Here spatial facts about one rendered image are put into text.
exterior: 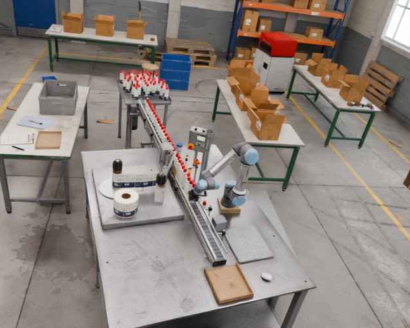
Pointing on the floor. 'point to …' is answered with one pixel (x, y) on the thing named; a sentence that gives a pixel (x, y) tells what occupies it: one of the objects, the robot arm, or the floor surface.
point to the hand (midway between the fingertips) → (193, 200)
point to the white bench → (68, 137)
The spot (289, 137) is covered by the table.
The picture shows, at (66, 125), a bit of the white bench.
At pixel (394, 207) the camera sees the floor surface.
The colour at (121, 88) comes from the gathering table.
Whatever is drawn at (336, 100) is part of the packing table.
